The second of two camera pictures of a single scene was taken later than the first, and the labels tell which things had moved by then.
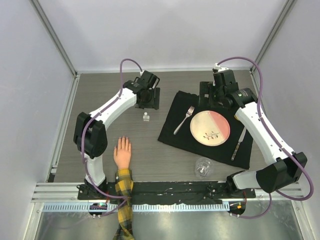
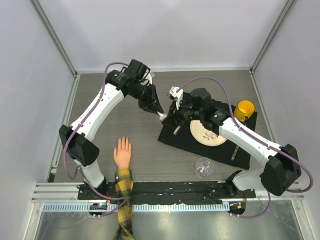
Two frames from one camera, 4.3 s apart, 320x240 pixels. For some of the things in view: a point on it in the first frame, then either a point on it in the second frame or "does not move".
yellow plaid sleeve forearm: [124, 184] does not move
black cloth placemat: [236, 150] does not move
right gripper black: [207, 88] to [174, 117]
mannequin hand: [122, 153] does not move
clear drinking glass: [203, 167] does not move
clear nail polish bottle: [146, 118] to [163, 117]
